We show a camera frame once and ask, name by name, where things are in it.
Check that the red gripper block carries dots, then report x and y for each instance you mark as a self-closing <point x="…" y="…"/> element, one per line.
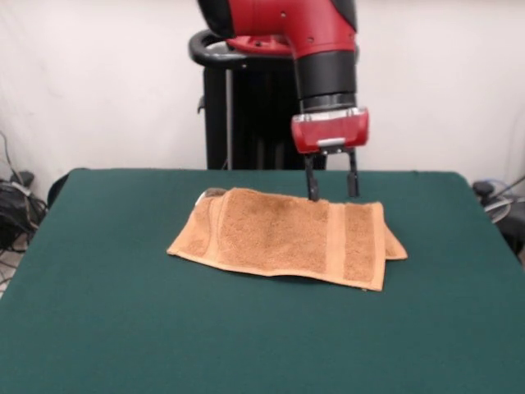
<point x="328" y="133"/>

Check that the tan terry towel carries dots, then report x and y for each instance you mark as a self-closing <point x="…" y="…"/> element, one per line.
<point x="287" y="238"/>

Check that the dark green table cloth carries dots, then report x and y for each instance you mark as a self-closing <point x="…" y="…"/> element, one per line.
<point x="246" y="336"/>

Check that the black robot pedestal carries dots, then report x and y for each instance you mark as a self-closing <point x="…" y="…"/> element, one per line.
<point x="246" y="123"/>

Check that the grey wheeled stand base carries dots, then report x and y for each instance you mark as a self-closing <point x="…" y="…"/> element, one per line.
<point x="498" y="213"/>

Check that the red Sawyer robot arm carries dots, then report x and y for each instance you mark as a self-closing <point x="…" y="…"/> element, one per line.
<point x="311" y="41"/>

